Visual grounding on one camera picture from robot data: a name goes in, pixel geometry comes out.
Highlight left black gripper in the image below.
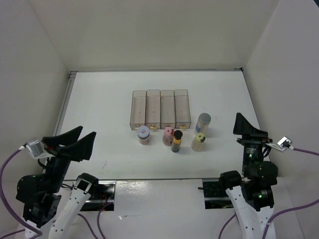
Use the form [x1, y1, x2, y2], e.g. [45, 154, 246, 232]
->
[42, 124, 97, 192]

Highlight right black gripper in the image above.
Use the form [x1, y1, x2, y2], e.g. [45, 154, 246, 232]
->
[233, 111, 272, 175]

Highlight silver lid blue label jar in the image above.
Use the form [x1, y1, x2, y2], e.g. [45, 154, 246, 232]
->
[195, 113, 211, 133]

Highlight yellow lid spice bottle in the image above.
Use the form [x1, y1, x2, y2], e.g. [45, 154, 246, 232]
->
[191, 132, 206, 151]

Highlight black cap gold bottle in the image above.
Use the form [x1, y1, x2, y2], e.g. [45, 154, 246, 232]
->
[171, 130, 183, 153]

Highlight pink lid spice bottle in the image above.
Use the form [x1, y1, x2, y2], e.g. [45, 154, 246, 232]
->
[162, 126, 174, 146]

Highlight red label spice jar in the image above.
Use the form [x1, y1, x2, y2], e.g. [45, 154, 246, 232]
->
[137, 125, 150, 145]

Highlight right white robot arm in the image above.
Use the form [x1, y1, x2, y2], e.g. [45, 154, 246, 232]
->
[218, 113, 278, 239]

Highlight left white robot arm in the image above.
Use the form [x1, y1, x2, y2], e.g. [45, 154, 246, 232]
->
[16, 126, 99, 239]

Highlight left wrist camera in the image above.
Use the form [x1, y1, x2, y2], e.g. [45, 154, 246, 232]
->
[25, 139, 48, 159]

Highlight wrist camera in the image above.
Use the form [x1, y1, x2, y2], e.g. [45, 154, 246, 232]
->
[268, 136, 294, 152]
[25, 139, 48, 159]

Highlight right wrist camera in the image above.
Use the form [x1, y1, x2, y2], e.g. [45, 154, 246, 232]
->
[268, 136, 294, 152]

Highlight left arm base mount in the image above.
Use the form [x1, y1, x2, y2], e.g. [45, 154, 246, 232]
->
[61, 181, 117, 212]

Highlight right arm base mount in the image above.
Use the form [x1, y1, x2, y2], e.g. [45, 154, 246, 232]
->
[198, 179, 233, 210]

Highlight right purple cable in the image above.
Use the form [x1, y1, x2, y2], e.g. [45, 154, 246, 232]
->
[218, 146, 319, 239]

